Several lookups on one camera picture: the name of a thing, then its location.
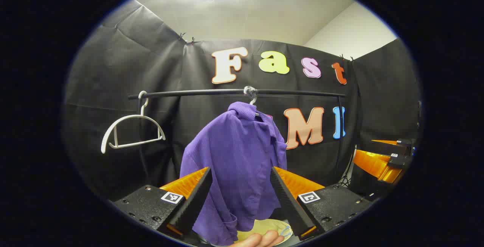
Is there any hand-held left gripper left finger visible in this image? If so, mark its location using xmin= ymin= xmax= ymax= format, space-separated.
xmin=113 ymin=167 xmax=213 ymax=240

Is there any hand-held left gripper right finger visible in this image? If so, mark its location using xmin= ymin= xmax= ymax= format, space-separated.
xmin=270 ymin=166 xmax=373 ymax=241

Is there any beige laundry hamper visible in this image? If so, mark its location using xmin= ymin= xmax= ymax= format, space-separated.
xmin=236 ymin=219 xmax=293 ymax=246

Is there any purple knit shirt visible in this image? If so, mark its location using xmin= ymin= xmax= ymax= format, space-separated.
xmin=180 ymin=101 xmax=288 ymax=245

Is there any white plastic hanger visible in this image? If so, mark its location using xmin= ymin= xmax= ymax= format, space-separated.
xmin=243 ymin=85 xmax=273 ymax=121
xmin=101 ymin=91 xmax=166 ymax=154

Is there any black clothes rack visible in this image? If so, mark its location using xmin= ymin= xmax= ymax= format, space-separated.
xmin=128 ymin=89 xmax=346 ymax=174

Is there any black cable tangle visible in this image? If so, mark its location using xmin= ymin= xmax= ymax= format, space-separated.
xmin=338 ymin=147 xmax=356 ymax=188

